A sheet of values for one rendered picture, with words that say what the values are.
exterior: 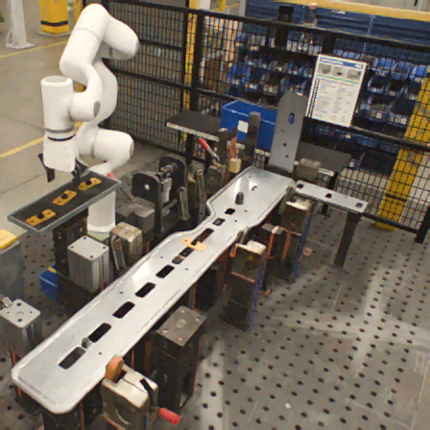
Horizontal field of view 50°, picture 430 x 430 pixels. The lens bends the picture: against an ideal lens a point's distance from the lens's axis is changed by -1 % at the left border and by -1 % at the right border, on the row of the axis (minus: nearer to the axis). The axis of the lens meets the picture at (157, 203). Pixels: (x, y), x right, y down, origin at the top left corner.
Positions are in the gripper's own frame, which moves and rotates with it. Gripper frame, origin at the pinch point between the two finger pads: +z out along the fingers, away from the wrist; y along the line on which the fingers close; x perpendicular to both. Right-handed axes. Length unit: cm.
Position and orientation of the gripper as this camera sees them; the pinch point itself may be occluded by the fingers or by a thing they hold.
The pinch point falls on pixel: (63, 181)
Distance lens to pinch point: 144.3
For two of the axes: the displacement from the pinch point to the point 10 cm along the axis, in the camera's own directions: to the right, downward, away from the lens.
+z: -0.4, 8.5, 5.2
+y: 9.1, 2.5, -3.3
